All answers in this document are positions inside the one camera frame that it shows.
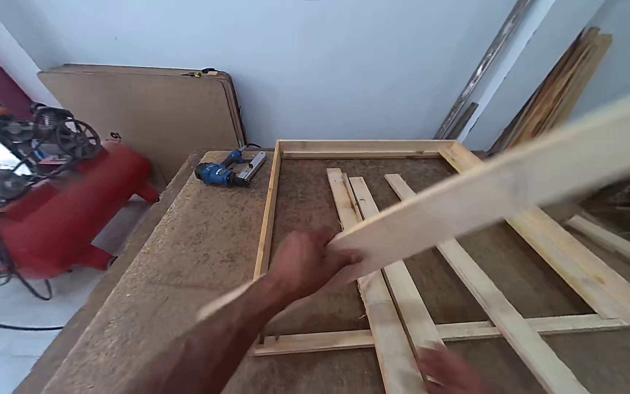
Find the person's left fingers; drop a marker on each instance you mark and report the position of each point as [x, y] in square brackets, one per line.
[323, 236]

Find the short grey wooden batten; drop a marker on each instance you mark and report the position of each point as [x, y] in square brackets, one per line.
[461, 123]

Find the stack of brown fiberboard sheets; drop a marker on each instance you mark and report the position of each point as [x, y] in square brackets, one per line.
[145, 109]

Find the wide pale wooden board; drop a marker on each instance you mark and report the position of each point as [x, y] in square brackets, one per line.
[457, 210]

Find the blue nail gun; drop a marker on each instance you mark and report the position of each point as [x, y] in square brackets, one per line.
[217, 173]

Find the person's left forearm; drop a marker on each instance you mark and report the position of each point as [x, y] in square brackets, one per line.
[219, 339]

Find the person's right fingers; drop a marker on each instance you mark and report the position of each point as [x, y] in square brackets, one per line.
[433, 360]

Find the person's right hand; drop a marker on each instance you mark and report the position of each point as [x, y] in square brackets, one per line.
[451, 375]

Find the red air compressor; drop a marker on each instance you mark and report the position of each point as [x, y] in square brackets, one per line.
[80, 219]

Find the brown wooden workbench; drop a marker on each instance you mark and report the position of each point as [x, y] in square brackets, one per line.
[167, 279]

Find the bundle of rough wooden planks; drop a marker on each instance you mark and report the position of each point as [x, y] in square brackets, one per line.
[566, 90]

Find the person's left thumb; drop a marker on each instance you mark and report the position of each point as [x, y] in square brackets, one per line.
[344, 258]

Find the short pale wood offcut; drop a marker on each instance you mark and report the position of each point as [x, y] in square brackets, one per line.
[616, 243]

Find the pale wooden plank with bark edge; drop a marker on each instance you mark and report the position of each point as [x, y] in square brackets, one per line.
[383, 312]

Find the long weathered wooden batten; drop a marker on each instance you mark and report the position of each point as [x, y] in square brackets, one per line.
[482, 71]

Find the person's left hand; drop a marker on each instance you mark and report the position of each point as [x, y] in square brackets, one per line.
[298, 260]

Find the rectangular wooden frame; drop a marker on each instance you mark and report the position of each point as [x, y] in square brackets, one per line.
[572, 257]

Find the yellow and black hand tool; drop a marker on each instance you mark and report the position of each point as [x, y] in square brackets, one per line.
[205, 72]

